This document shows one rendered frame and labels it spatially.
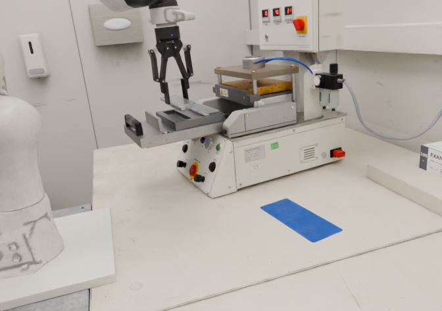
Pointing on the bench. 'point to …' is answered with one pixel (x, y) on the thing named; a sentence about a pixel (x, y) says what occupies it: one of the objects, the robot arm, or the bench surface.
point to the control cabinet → (302, 29)
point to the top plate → (258, 68)
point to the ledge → (409, 181)
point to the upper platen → (263, 87)
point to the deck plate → (292, 124)
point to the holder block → (187, 119)
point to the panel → (202, 160)
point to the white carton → (431, 158)
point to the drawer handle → (133, 124)
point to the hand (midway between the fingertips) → (175, 92)
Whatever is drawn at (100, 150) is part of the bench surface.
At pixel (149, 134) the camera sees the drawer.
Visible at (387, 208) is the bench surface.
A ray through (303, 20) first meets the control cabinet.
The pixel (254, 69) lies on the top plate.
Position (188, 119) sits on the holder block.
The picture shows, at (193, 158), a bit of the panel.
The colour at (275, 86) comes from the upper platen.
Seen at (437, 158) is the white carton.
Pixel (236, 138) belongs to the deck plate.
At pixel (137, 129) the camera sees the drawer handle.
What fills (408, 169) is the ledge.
